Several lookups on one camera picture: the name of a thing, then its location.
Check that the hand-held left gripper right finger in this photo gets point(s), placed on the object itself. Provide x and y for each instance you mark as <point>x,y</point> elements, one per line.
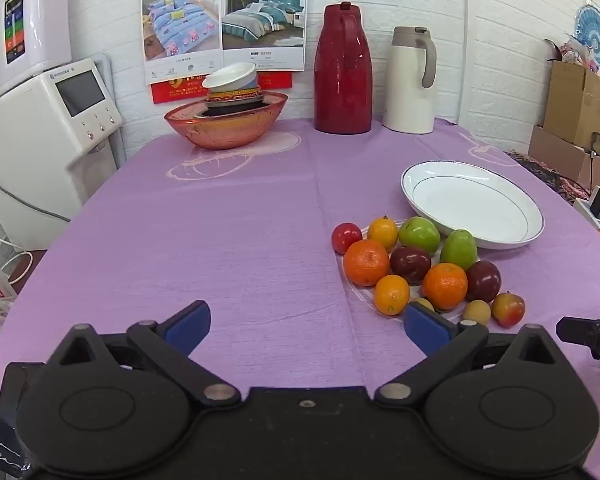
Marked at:
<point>425,327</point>

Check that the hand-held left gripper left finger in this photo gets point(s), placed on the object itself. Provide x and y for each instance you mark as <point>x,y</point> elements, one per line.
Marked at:
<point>190,327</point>

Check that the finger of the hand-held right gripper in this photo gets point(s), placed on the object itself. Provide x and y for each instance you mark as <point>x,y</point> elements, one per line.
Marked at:
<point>595,335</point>

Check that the small orange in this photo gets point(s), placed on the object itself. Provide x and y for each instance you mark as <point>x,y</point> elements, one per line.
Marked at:
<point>382,232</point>
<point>392,294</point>

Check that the small yellow fruit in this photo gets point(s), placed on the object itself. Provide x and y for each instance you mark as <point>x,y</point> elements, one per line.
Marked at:
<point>476,312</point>
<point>424,304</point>

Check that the clear glass plate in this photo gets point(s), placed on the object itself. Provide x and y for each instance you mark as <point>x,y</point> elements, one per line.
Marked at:
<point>359,294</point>

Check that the small red yellow apple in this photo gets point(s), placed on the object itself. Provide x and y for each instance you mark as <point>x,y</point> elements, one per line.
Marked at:
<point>508,309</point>

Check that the white plate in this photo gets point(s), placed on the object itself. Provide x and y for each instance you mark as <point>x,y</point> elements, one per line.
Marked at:
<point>470,200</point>

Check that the white power strip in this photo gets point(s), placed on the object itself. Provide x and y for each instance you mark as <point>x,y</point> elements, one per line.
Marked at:
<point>587,210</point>

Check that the purple tablecloth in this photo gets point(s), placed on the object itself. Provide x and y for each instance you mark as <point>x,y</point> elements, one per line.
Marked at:
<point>205,240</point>

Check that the brown patterned cloth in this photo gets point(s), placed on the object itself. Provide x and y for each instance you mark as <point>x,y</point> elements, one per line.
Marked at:
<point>545,175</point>

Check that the flat cardboard box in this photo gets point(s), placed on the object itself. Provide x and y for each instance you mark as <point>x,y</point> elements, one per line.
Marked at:
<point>555,155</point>

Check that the tall cardboard box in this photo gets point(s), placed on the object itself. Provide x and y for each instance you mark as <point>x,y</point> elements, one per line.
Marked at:
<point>575,100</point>

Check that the orange glass bowl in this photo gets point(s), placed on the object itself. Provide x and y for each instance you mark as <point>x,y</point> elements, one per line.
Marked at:
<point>220,132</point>

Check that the white thermos jug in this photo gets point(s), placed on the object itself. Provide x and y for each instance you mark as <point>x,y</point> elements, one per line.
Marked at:
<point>407,95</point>

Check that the white water dispenser with screen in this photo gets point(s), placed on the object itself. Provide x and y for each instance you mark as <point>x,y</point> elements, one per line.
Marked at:
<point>25,160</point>

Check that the red patterned bowl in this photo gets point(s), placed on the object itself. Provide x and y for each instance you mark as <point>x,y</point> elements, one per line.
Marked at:
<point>235,96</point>

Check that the large blue decorative fan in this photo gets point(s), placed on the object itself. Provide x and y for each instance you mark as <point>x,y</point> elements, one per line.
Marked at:
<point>592,35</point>

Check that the blue grey bowl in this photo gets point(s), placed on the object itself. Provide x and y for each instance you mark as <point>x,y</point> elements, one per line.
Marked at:
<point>251,84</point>

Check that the red thermos jug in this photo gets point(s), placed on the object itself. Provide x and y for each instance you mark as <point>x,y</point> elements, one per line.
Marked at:
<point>342,85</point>

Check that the white water purifier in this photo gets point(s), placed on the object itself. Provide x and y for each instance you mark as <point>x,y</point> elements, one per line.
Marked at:
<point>40,10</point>

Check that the red wall poster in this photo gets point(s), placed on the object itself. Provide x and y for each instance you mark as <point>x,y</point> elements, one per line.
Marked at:
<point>175,92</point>

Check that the white wall conduit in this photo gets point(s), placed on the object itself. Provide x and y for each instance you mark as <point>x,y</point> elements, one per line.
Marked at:
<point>463,35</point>

